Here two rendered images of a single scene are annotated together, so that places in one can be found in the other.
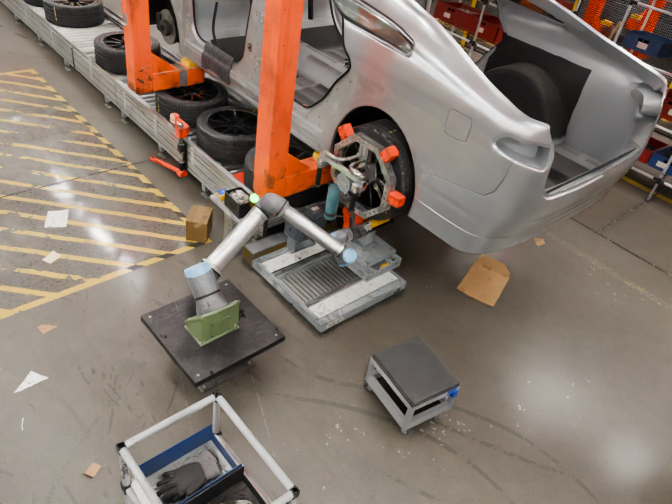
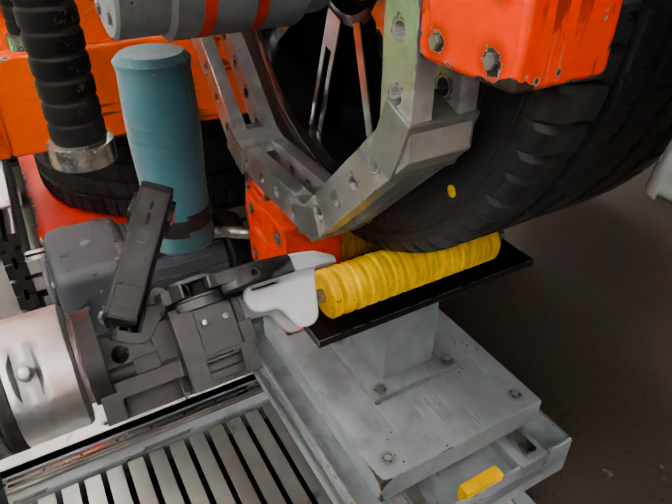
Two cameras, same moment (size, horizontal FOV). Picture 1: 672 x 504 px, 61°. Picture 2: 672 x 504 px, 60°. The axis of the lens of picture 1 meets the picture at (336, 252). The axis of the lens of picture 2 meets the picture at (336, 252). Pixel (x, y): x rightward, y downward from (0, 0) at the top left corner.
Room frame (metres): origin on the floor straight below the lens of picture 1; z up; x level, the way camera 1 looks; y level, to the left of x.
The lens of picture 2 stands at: (2.78, -0.33, 0.92)
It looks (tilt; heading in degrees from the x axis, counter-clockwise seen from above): 34 degrees down; 18
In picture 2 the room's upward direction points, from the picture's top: straight up
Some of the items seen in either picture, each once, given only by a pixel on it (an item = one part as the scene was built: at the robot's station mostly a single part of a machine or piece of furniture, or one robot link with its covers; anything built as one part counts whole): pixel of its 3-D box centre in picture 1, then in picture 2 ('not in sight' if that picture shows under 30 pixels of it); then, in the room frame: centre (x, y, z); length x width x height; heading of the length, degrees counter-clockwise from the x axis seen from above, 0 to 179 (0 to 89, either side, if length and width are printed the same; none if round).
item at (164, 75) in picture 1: (174, 65); not in sight; (4.98, 1.75, 0.69); 0.52 x 0.17 x 0.35; 138
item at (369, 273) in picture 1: (361, 251); (387, 392); (3.49, -0.19, 0.13); 0.50 x 0.36 x 0.10; 48
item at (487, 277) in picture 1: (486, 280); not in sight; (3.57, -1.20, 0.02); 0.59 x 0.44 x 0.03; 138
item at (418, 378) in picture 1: (410, 385); not in sight; (2.25, -0.58, 0.17); 0.43 x 0.36 x 0.34; 38
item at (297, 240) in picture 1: (311, 227); (180, 290); (3.51, 0.21, 0.26); 0.42 x 0.18 x 0.35; 138
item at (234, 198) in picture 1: (240, 201); not in sight; (3.30, 0.72, 0.51); 0.20 x 0.14 x 0.13; 45
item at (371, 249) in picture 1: (366, 231); (393, 311); (3.49, -0.19, 0.32); 0.40 x 0.30 x 0.28; 48
